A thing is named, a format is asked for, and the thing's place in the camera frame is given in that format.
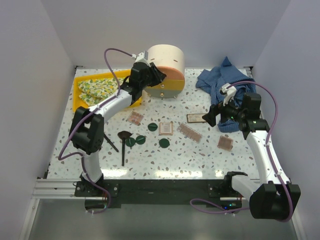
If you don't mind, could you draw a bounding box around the lemon print cloth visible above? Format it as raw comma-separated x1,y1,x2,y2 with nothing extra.
77,78,118,107

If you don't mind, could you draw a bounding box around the yellow plastic tray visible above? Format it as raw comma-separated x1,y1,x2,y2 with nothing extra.
72,69,143,113

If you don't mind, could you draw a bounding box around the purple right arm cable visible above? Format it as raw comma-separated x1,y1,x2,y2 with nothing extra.
189,80,293,223

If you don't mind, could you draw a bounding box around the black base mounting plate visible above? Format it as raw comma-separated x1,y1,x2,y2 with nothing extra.
74,178,243,210

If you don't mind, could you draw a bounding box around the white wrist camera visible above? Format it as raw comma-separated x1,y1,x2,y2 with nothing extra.
131,50,149,64
220,83,237,106

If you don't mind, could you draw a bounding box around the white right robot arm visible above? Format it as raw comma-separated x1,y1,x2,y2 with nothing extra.
202,92,301,222

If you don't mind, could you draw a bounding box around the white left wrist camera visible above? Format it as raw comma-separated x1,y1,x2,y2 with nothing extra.
131,50,149,64

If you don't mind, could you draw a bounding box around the black fan makeup brush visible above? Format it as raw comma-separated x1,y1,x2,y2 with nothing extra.
117,130,132,167

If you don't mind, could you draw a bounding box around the black thin makeup brush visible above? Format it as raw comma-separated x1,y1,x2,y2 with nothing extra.
103,133,119,153

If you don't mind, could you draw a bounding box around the round cream drawer organizer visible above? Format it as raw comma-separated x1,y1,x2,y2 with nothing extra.
145,44,185,98

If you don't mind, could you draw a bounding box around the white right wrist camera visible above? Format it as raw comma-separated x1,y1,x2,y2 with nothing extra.
220,83,237,106

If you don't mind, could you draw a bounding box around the long brown labelled palette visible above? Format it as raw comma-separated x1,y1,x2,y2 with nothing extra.
186,113,207,123

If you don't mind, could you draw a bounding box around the small brown square palette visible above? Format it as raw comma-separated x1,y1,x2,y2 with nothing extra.
217,135,233,152

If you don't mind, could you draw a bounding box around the nine-pan orange eyeshadow palette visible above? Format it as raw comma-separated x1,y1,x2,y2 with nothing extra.
126,111,144,126

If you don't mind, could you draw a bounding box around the square peach compact labelled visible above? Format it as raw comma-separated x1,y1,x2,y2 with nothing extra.
159,122,173,136

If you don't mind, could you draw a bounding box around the green powder puff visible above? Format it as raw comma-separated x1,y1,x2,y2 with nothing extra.
125,137,136,147
159,138,170,149
135,135,146,145
147,122,158,132

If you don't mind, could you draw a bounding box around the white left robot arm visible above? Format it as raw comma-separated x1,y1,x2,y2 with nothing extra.
68,62,167,196

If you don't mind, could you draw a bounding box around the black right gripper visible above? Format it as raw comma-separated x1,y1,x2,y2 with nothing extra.
202,93,246,127

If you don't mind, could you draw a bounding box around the long clear brown eyeshadow palette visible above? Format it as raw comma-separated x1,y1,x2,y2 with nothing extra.
176,123,202,143

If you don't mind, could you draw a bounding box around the blue checkered cloth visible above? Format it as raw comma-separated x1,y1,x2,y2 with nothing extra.
195,57,256,133

